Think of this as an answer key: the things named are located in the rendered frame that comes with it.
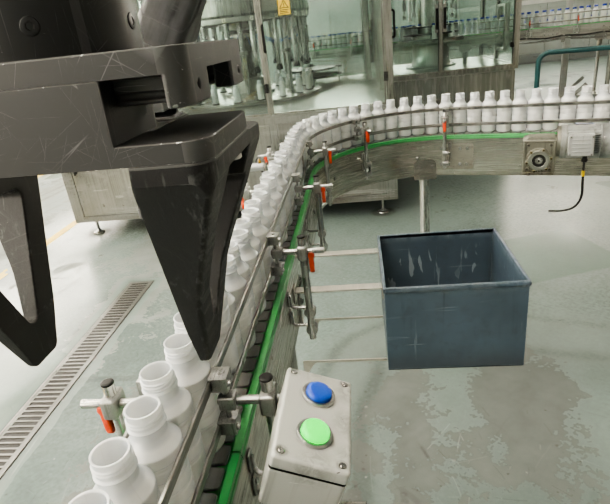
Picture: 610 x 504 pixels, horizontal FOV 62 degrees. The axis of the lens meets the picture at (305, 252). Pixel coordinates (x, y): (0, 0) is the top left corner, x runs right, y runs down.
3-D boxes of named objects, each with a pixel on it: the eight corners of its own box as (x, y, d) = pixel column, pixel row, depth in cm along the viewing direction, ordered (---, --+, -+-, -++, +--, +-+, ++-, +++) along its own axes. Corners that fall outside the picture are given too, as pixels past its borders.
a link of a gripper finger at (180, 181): (255, 416, 15) (194, 71, 11) (24, 420, 15) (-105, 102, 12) (284, 300, 21) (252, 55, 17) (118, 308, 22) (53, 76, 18)
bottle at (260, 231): (245, 290, 108) (232, 217, 101) (250, 277, 113) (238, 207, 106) (273, 288, 107) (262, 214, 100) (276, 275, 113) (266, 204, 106)
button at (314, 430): (300, 423, 54) (303, 413, 53) (328, 430, 54) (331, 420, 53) (297, 444, 51) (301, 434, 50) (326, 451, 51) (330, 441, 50)
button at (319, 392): (305, 386, 59) (308, 377, 59) (330, 392, 59) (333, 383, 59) (303, 403, 56) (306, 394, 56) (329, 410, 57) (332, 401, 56)
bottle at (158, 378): (176, 457, 66) (147, 352, 60) (218, 464, 64) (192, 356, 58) (152, 495, 61) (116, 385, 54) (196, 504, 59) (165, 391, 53)
